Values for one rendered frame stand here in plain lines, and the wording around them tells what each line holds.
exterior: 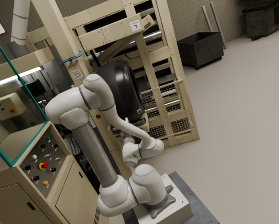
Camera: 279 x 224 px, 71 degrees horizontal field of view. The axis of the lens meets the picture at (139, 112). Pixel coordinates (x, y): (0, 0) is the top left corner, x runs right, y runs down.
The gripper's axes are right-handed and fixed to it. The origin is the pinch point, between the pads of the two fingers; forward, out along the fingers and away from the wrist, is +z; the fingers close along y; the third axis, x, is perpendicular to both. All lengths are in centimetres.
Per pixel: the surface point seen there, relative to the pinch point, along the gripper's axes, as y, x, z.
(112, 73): 0.2, -29.4, 31.0
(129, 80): -11.5, -21.3, 24.2
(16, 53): 87, -60, 75
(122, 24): -19, -51, 73
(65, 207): 61, 21, -47
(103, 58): 12, -24, 79
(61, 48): 34, -58, 48
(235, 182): -78, 105, -23
